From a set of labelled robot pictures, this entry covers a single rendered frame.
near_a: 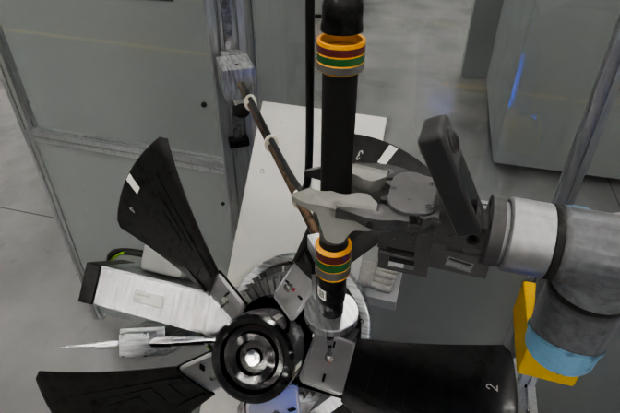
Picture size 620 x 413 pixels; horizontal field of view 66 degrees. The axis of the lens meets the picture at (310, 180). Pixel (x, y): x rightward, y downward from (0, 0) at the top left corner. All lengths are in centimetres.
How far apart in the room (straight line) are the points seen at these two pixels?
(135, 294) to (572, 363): 70
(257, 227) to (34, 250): 218
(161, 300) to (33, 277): 197
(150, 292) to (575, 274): 70
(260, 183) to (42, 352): 170
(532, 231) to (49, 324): 233
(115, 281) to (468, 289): 103
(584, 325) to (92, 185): 163
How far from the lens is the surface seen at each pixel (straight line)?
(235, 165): 128
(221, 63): 108
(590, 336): 57
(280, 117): 98
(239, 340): 69
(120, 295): 97
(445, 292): 159
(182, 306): 91
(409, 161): 69
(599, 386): 189
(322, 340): 74
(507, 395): 76
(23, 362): 249
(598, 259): 50
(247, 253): 97
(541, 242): 49
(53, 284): 277
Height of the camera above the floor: 178
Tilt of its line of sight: 34 degrees down
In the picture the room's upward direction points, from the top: straight up
